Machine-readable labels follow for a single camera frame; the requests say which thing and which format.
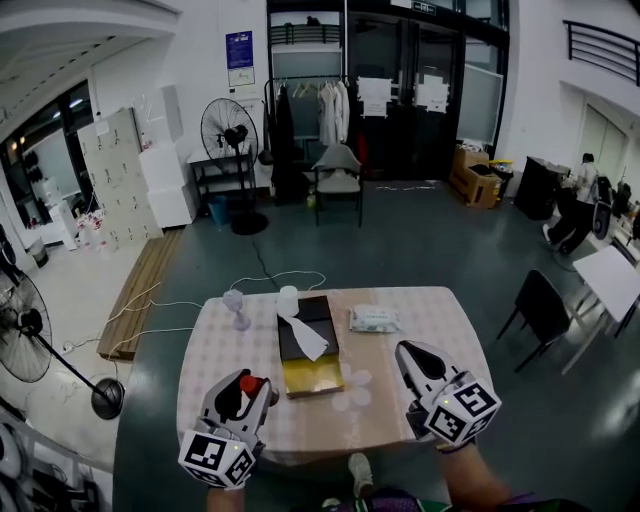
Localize person's patterned clothing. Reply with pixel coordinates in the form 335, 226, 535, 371
319, 483, 640, 512

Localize black glass double door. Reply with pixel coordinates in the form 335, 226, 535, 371
344, 8, 464, 184

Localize blue waste bin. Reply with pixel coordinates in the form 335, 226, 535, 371
206, 194, 229, 225

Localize black hanging coat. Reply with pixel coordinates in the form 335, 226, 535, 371
271, 84, 312, 207

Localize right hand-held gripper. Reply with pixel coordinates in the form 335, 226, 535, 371
394, 340, 503, 447

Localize white paper door sign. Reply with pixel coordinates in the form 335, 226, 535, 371
355, 75, 392, 120
414, 74, 450, 114

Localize white floor cable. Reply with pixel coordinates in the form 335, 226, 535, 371
61, 269, 327, 352

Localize black cabinet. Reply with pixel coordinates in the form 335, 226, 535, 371
514, 155, 572, 222

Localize white square table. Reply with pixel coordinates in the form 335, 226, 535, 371
558, 244, 640, 377

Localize black bin with yellow bag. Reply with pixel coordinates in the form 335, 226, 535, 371
488, 158, 516, 199

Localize blue wall poster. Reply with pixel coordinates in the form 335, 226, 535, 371
225, 30, 255, 71

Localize black and gold box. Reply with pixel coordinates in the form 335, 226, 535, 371
275, 294, 347, 400

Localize grey chair with black frame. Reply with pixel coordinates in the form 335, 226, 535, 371
310, 143, 365, 229

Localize white wall notice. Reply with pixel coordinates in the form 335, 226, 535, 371
227, 66, 257, 89

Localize wooden pallet platform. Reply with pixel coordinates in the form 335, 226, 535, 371
96, 228, 184, 363

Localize dark upholstered chair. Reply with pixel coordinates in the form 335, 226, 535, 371
495, 269, 577, 374

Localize person's right forearm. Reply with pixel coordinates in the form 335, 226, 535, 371
440, 443, 512, 512

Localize beige locker cabinet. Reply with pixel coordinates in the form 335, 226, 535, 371
75, 106, 164, 252

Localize person's white shoe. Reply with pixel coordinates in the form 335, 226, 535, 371
347, 451, 374, 497

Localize brown cardboard box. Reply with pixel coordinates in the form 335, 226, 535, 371
447, 144, 503, 210

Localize black pedestal fan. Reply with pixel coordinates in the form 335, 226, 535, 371
0, 268, 127, 422
199, 96, 270, 237

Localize white foam box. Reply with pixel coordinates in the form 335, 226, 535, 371
137, 140, 184, 189
146, 182, 196, 229

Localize person's left forearm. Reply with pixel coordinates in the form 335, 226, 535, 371
206, 486, 247, 512

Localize white wet wipes packet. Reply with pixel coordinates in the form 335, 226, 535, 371
347, 304, 403, 335

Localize white hanging coats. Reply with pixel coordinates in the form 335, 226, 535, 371
317, 79, 352, 148

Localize black balcony railing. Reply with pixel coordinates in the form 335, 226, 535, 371
561, 19, 640, 90

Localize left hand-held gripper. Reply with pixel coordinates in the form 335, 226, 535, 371
177, 368, 280, 490

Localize black shelf table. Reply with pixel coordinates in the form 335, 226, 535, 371
186, 149, 257, 219

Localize group of white jugs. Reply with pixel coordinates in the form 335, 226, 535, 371
74, 211, 109, 254

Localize table with checked tablecloth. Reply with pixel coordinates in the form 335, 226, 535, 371
175, 285, 494, 467

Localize black clothes rack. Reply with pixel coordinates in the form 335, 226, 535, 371
262, 73, 352, 207

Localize white tissue roll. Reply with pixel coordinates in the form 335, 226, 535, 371
276, 284, 332, 363

